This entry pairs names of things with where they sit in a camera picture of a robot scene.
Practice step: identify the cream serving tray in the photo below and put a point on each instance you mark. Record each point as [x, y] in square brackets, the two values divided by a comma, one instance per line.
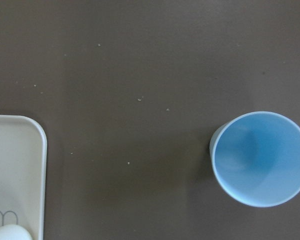
[23, 161]

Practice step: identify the blue cup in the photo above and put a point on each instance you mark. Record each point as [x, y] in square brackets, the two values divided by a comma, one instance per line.
[255, 158]

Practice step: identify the cream cup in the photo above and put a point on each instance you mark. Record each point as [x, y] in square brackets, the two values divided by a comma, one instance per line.
[14, 232]

